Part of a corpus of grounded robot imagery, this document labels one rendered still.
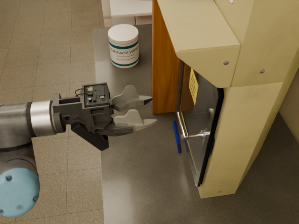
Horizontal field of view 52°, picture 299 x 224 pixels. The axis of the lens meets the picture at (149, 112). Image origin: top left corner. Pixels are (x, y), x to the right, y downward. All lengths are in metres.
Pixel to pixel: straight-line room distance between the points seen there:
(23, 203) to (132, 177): 0.53
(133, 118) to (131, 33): 0.75
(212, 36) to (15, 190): 0.42
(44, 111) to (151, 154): 0.52
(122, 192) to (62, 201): 1.13
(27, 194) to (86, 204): 1.52
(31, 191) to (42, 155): 1.79
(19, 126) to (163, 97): 0.61
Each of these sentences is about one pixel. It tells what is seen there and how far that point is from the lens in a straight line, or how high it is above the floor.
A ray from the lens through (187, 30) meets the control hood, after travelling 0.58.
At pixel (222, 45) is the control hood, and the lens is 0.55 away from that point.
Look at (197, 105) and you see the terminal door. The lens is 0.81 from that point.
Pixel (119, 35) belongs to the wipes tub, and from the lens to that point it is 1.33.
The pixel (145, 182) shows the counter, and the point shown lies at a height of 0.94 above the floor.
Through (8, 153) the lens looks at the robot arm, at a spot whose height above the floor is 1.31.
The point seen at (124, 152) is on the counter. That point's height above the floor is 0.94.
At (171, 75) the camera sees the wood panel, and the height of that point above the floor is 1.13.
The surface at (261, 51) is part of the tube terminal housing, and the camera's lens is 0.59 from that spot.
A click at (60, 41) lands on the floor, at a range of 3.33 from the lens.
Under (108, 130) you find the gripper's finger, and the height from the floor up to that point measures 1.32.
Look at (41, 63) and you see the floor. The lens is 3.09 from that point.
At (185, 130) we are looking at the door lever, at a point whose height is 1.21.
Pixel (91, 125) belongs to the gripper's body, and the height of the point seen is 1.33.
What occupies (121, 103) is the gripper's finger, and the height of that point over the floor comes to 1.32.
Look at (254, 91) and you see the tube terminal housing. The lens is 0.65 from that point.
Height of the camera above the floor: 1.82
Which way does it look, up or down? 48 degrees down
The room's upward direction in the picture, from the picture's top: straight up
